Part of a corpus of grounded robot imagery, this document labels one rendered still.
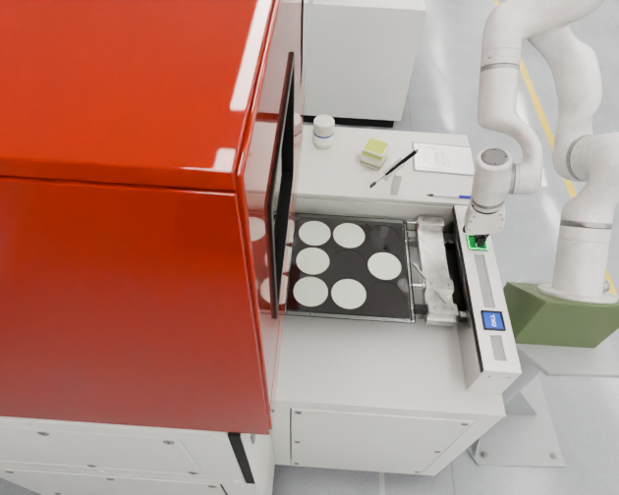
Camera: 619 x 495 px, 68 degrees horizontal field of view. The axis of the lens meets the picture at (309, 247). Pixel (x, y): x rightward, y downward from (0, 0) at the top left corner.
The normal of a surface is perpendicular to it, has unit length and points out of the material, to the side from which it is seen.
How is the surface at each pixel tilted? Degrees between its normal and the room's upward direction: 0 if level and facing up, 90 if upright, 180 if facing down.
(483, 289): 0
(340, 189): 0
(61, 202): 90
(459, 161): 0
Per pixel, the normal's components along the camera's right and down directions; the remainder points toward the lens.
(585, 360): 0.03, -0.61
